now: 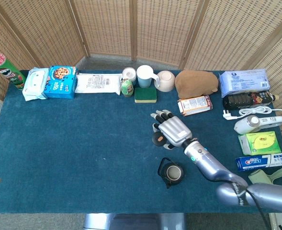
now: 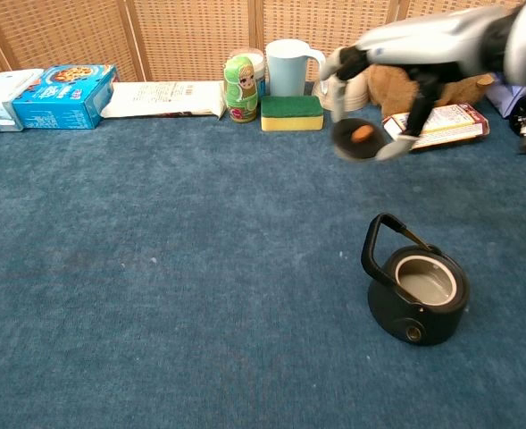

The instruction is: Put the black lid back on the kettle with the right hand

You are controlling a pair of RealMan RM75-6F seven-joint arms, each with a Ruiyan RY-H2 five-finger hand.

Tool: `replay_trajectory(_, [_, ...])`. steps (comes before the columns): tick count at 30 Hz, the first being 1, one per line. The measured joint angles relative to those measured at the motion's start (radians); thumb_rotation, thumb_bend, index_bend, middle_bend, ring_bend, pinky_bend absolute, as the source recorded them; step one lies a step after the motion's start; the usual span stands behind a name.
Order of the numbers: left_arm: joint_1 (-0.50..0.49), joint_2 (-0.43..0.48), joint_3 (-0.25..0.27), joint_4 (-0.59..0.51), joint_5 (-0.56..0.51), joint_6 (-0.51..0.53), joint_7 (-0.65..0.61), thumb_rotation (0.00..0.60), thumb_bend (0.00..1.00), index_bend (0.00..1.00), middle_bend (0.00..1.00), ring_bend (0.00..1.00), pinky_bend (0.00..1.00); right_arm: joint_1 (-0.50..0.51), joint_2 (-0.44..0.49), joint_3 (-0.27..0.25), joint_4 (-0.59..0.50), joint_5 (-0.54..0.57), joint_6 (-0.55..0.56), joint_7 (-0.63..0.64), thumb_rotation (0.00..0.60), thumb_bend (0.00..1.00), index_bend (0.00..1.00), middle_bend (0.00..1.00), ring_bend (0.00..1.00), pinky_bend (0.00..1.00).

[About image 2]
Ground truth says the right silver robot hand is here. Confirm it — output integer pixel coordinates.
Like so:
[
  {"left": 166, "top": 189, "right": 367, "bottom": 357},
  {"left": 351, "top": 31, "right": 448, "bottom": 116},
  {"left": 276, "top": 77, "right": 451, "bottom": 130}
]
[{"left": 319, "top": 4, "right": 516, "bottom": 162}]

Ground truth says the black lid with orange knob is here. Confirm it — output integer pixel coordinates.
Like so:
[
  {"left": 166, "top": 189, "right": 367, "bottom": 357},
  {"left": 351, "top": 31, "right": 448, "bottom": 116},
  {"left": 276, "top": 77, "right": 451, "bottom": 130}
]
[{"left": 332, "top": 116, "right": 388, "bottom": 163}]

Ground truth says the white plastic lidded container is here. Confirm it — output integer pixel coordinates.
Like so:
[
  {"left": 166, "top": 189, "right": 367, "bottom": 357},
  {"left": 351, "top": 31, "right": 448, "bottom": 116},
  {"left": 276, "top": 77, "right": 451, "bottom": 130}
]
[{"left": 230, "top": 47, "right": 268, "bottom": 102}]

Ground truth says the black teapot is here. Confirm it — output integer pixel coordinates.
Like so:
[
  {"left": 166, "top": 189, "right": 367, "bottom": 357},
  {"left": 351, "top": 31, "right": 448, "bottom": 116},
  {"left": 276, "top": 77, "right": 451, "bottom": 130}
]
[{"left": 360, "top": 212, "right": 472, "bottom": 347}]

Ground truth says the brown plush toy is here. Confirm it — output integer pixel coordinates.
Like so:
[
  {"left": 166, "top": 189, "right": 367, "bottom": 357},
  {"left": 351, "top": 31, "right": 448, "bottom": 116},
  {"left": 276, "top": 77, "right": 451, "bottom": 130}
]
[{"left": 365, "top": 64, "right": 496, "bottom": 120}]

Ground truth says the brown white snack box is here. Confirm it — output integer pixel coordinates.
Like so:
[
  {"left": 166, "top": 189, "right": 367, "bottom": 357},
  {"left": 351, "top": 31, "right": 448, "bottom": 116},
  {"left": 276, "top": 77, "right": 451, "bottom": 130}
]
[{"left": 381, "top": 102, "right": 491, "bottom": 154}]

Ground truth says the lavender tissue pack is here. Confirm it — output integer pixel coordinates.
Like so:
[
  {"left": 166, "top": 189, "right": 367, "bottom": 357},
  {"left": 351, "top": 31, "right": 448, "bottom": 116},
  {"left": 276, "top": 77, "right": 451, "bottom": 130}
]
[{"left": 484, "top": 80, "right": 526, "bottom": 119}]

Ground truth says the beige upturned bowl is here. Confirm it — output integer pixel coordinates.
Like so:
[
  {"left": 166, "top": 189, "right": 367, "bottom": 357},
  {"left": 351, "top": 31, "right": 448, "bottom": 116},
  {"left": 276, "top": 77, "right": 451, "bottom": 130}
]
[{"left": 311, "top": 66, "right": 372, "bottom": 113}]

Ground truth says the green yellow sponge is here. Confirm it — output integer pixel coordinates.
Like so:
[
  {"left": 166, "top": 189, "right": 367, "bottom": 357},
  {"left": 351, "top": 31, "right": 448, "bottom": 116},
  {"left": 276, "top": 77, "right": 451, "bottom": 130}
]
[{"left": 260, "top": 95, "right": 325, "bottom": 133}]

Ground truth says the small green bottle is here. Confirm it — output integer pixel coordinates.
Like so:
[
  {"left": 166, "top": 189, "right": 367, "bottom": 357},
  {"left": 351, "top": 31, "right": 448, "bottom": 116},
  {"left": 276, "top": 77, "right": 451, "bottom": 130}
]
[{"left": 223, "top": 55, "right": 260, "bottom": 124}]

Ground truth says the woven bamboo folding screen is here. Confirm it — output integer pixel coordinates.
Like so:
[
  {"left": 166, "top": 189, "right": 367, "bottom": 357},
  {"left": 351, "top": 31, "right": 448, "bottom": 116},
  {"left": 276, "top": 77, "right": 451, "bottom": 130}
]
[{"left": 0, "top": 0, "right": 526, "bottom": 86}]

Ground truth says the white flat plastic package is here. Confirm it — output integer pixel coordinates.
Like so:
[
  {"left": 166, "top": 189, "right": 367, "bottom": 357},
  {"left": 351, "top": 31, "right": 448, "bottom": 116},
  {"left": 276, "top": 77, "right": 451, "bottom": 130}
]
[{"left": 100, "top": 80, "right": 227, "bottom": 121}]

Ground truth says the blue table cloth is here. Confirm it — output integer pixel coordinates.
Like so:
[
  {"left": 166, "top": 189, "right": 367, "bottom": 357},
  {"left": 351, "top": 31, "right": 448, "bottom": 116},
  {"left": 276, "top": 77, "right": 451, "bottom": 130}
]
[{"left": 0, "top": 82, "right": 526, "bottom": 429}]

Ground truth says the blue cookie box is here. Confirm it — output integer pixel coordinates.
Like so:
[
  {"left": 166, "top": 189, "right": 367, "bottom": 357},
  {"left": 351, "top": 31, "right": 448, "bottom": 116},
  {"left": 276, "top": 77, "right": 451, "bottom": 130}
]
[{"left": 11, "top": 63, "right": 120, "bottom": 130}]

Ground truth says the light blue mug white handle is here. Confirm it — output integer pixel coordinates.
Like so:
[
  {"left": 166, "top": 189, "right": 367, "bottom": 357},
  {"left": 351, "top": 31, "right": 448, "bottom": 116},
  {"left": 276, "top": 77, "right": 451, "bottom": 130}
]
[{"left": 264, "top": 38, "right": 328, "bottom": 97}]

